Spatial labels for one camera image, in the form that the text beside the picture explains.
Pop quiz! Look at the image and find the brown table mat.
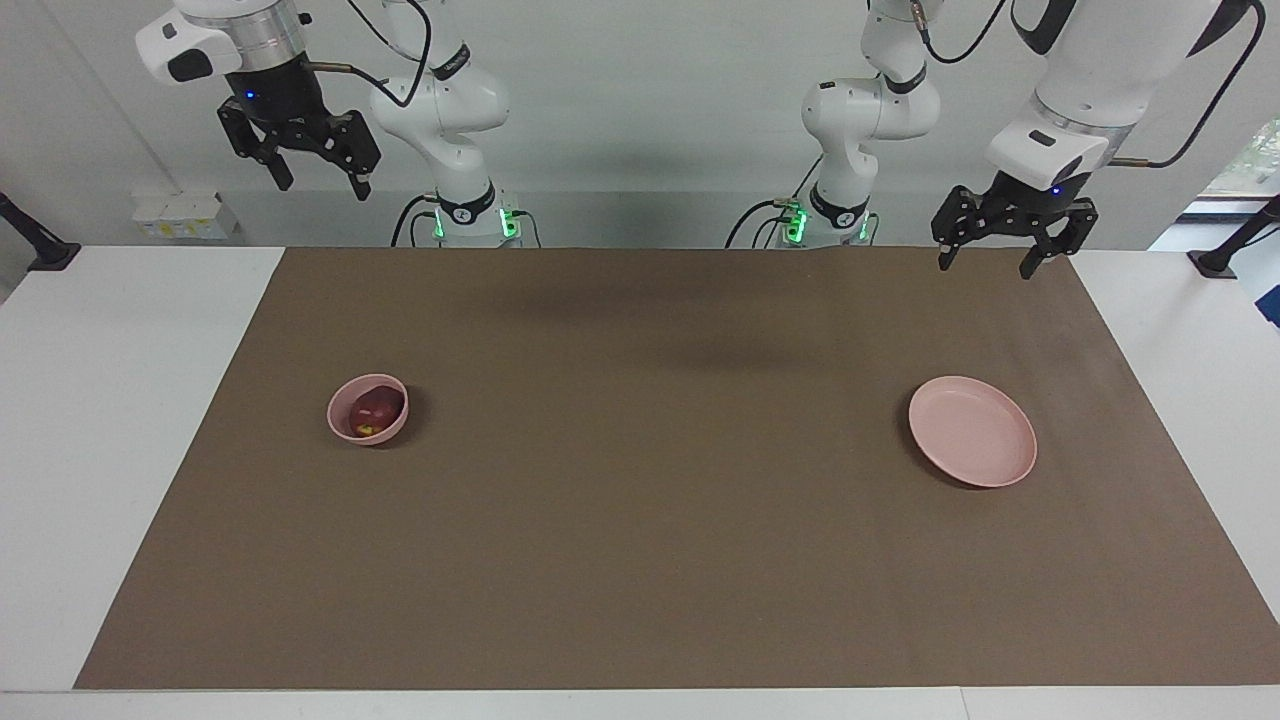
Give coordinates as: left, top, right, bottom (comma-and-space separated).
75, 247, 1280, 691

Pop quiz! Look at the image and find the black camera stand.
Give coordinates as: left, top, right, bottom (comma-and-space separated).
0, 192, 81, 271
1188, 195, 1280, 279

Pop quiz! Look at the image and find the black base cable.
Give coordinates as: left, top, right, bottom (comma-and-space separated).
725, 198, 801, 248
391, 194, 441, 248

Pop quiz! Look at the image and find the pink plate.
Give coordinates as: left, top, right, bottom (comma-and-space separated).
908, 376, 1038, 489

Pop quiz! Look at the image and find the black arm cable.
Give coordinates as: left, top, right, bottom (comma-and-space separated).
1108, 0, 1257, 169
305, 0, 434, 109

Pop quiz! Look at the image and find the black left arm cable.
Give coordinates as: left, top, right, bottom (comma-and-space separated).
1108, 0, 1257, 169

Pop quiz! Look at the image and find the white wall socket box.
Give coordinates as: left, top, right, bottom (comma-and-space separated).
132, 190, 239, 241

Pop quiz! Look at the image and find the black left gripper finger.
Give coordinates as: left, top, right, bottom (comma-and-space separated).
1020, 200, 1099, 280
932, 187, 986, 271

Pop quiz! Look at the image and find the pink bowl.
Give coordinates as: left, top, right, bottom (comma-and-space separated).
327, 374, 409, 446

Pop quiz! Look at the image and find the red apple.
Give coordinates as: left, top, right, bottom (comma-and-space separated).
350, 389, 404, 437

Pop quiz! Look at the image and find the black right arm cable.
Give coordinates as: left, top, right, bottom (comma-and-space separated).
305, 0, 434, 109

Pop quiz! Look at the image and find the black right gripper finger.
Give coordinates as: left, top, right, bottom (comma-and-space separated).
325, 110, 383, 201
218, 100, 296, 191

